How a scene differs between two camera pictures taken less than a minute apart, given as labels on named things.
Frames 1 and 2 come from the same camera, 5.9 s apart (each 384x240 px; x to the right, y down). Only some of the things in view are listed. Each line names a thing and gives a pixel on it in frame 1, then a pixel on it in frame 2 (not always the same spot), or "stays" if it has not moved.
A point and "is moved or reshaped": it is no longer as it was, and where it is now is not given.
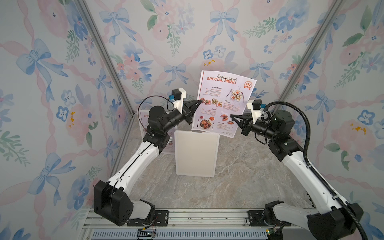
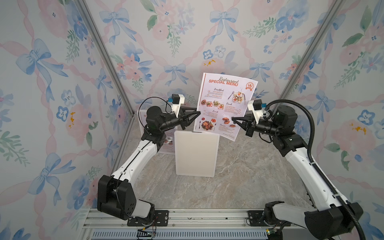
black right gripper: [246, 124] stays
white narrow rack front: [182, 149] is moved or reshaped
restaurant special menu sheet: [169, 147] stays
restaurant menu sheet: [223, 95] stays
